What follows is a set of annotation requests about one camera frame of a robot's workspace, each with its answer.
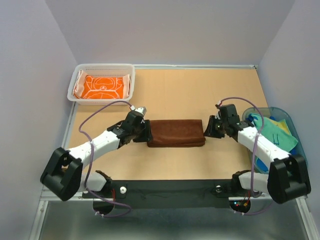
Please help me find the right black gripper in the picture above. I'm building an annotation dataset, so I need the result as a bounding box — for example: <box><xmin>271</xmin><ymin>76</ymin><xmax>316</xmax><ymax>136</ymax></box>
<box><xmin>202</xmin><ymin>115</ymin><xmax>228</xmax><ymax>139</ymax></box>

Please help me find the brown towel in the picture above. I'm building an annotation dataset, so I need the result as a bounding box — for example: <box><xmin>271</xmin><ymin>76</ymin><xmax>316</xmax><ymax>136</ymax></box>
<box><xmin>147</xmin><ymin>119</ymin><xmax>206</xmax><ymax>148</ymax></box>

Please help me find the orange Doraemon towel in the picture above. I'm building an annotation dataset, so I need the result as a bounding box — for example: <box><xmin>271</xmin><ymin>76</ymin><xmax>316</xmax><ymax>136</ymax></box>
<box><xmin>72</xmin><ymin>70</ymin><xmax>131</xmax><ymax>100</ymax></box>

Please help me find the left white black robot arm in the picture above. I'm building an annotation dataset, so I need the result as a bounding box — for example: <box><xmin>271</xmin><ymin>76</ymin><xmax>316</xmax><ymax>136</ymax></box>
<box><xmin>40</xmin><ymin>107</ymin><xmax>150</xmax><ymax>201</ymax></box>

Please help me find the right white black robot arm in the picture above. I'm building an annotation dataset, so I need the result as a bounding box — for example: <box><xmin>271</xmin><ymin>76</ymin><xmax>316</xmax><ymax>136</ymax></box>
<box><xmin>204</xmin><ymin>103</ymin><xmax>312</xmax><ymax>204</ymax></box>

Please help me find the teal patterned towel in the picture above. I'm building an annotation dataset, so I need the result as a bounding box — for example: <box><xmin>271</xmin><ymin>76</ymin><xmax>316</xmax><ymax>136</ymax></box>
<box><xmin>261</xmin><ymin>117</ymin><xmax>298</xmax><ymax>152</ymax></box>

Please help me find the blue towel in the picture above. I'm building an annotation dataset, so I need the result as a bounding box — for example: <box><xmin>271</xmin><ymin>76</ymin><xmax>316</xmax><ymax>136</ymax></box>
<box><xmin>246</xmin><ymin>113</ymin><xmax>297</xmax><ymax>174</ymax></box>

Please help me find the teal plastic tub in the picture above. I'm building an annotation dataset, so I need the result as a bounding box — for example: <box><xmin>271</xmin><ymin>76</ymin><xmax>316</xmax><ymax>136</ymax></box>
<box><xmin>241</xmin><ymin>106</ymin><xmax>309</xmax><ymax>176</ymax></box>

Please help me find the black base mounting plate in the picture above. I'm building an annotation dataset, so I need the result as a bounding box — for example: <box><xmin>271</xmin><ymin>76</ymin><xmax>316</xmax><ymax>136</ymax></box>
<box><xmin>82</xmin><ymin>179</ymin><xmax>253</xmax><ymax>214</ymax></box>

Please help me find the yellow towel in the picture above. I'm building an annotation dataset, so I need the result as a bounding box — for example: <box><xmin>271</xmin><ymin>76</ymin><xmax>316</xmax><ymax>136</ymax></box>
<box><xmin>269</xmin><ymin>119</ymin><xmax>292</xmax><ymax>135</ymax></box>

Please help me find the white perforated plastic basket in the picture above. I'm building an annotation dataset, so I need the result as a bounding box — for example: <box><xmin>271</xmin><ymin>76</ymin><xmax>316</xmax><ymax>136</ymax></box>
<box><xmin>67</xmin><ymin>63</ymin><xmax>136</xmax><ymax>106</ymax></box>

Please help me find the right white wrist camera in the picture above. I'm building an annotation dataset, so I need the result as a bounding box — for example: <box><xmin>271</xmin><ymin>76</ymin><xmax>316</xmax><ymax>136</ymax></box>
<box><xmin>215</xmin><ymin>100</ymin><xmax>222</xmax><ymax>120</ymax></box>

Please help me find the aluminium frame rail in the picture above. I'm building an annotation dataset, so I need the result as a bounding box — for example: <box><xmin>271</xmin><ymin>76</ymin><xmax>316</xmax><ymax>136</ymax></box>
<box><xmin>29</xmin><ymin>102</ymin><xmax>313</xmax><ymax>240</ymax></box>

